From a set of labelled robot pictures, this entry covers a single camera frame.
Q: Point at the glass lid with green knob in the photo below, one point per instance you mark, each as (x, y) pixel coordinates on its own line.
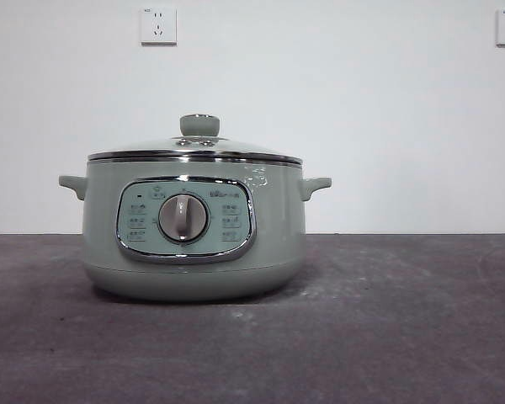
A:
(199, 125)

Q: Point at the pale green electric cooking pot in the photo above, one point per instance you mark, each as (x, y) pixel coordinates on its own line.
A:
(101, 219)

